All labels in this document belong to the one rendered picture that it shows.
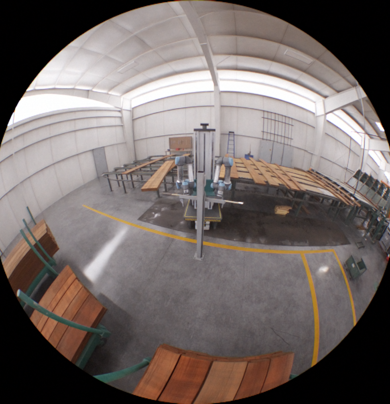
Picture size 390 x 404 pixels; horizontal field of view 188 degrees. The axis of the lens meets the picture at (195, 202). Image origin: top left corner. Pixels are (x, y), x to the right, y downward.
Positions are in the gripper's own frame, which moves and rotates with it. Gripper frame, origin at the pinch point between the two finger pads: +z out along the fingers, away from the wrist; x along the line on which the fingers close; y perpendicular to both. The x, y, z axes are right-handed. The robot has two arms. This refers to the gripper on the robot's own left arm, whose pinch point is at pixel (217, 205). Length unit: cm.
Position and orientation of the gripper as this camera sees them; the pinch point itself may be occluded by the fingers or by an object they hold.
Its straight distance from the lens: 164.0
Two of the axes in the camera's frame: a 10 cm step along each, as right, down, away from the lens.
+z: -2.0, 9.7, 1.4
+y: -1.6, 1.1, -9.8
